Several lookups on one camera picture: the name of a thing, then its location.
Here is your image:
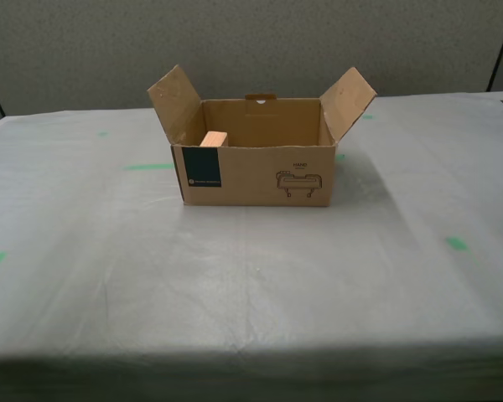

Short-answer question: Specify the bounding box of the brown cardboard box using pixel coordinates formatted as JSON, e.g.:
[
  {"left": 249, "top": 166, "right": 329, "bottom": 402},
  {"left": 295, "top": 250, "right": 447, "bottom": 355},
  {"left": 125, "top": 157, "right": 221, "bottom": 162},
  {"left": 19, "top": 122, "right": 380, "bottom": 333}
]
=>
[{"left": 146, "top": 64, "right": 378, "bottom": 208}]

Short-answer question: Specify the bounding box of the light wooden block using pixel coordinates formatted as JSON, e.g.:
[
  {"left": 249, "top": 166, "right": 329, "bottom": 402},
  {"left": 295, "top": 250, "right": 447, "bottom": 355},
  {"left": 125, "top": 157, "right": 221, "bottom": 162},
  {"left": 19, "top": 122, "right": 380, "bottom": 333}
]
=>
[{"left": 199, "top": 131, "right": 231, "bottom": 149}]

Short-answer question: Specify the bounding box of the translucent plastic table cover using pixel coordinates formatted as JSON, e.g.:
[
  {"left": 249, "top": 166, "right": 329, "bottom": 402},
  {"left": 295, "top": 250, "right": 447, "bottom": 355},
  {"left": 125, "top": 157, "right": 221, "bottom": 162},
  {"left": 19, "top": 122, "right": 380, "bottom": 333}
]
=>
[{"left": 0, "top": 90, "right": 503, "bottom": 378}]

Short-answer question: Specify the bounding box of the long light green tape strip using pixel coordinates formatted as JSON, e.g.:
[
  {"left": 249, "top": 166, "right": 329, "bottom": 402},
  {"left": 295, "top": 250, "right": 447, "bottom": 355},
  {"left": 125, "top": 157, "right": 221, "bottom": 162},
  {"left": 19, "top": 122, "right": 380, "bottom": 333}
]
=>
[{"left": 122, "top": 162, "right": 175, "bottom": 172}]

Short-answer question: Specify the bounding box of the grey fabric partition panel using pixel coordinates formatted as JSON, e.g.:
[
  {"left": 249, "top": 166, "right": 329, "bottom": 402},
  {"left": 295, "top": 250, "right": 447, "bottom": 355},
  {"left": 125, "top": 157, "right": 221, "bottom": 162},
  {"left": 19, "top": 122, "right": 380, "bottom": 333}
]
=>
[{"left": 0, "top": 0, "right": 503, "bottom": 122}]

